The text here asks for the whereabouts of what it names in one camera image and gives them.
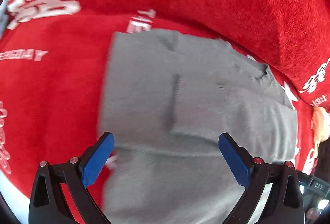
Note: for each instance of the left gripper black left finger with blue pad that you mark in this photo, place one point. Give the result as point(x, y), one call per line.
point(48, 203)

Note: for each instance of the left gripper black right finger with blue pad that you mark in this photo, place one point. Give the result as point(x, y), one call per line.
point(285, 202)

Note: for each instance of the grey knit sweater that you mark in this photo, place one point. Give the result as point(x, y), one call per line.
point(167, 98)

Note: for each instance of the orange cloth item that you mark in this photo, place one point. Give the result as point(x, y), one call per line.
point(320, 119)

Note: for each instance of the red blanket with white characters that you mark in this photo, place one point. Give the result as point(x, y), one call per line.
point(53, 75)

